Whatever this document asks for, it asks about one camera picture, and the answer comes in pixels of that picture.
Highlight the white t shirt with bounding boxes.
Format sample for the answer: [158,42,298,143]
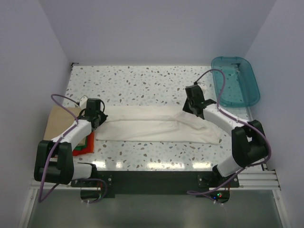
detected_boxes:
[95,106,223,144]

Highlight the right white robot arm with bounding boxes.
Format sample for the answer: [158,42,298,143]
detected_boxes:
[183,85,270,187]

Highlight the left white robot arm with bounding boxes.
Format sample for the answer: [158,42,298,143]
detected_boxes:
[34,98,108,186]

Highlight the folded orange t shirt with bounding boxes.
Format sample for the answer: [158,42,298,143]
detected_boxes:
[72,132,95,156]

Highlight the folded green t shirt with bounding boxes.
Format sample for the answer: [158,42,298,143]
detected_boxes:
[74,142,87,151]

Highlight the folded beige t shirt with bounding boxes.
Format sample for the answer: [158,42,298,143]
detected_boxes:
[43,105,75,140]

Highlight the teal plastic bin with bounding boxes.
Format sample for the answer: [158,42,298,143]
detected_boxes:
[211,57,260,108]

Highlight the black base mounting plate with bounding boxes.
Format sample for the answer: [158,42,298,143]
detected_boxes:
[71,171,240,202]

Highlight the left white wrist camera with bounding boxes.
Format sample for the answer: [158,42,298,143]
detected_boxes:
[79,95,88,109]

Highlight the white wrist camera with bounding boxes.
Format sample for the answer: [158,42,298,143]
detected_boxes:
[198,82,208,94]
[79,95,88,109]

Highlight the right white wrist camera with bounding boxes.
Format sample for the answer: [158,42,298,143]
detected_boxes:
[198,82,208,94]

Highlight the aluminium frame rail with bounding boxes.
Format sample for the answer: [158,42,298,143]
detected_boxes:
[29,171,281,190]

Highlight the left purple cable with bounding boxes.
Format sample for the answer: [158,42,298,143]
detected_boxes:
[38,94,107,204]

